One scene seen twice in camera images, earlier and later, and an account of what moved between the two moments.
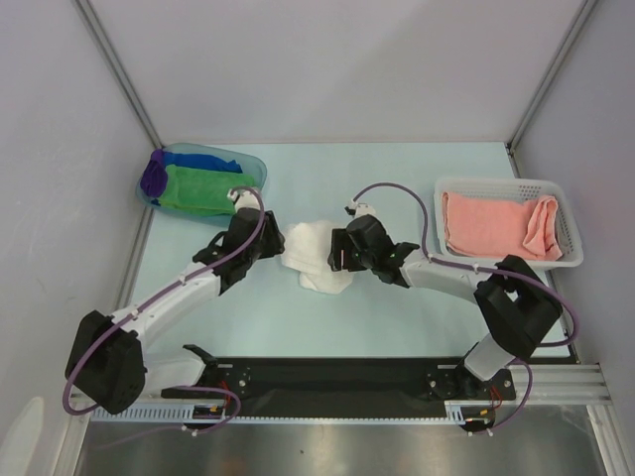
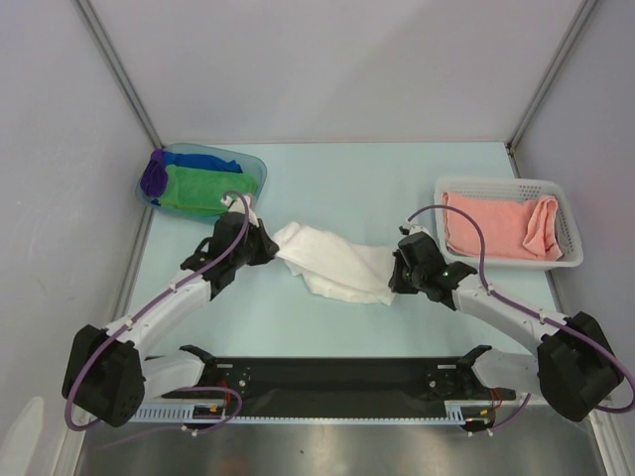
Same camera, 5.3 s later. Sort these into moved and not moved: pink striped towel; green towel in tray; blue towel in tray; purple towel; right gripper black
Moved: right gripper black
Not moved: blue towel in tray; green towel in tray; pink striped towel; purple towel
